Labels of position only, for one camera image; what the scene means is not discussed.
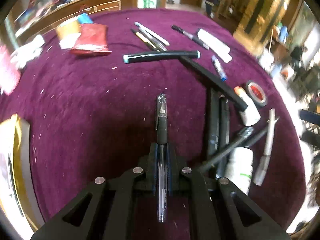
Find white medicine bottle green label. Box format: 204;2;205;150
225;147;253;195

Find clear black gel pen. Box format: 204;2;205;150
156;93;168;223

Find red foil pouch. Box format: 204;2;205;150
71;23;111;55

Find white bottle orange cap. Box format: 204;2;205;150
234;86;261;126

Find blue small cylinder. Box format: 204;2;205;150
78;13;94;24

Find black bar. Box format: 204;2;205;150
207;88;220;159
216;96;230;179

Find grey clear pen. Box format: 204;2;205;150
139;28;167;51

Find silver white pen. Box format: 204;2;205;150
253;108;276;186

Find black tape roll red core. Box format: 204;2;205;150
245;80;267;107

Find yellow tape roll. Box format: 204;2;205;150
55;17;80;41

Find yellow rimmed white tray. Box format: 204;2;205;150
1;114;44;239

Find black marker white text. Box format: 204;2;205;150
207;127;254;166

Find long black pencil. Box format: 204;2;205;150
197;126;268;173

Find purple velvet tablecloth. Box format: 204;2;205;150
1;9;305;229

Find white eraser block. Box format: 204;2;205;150
59;33;81;49

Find black marker teal caps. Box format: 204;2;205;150
123;50;201;63

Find black pen with cap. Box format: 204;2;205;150
171;25;209;50

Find white slim pen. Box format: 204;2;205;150
135;22;170;46

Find yellow black pen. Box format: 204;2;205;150
131;29;158;51

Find small blue glue tube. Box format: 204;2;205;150
212;55;227;81

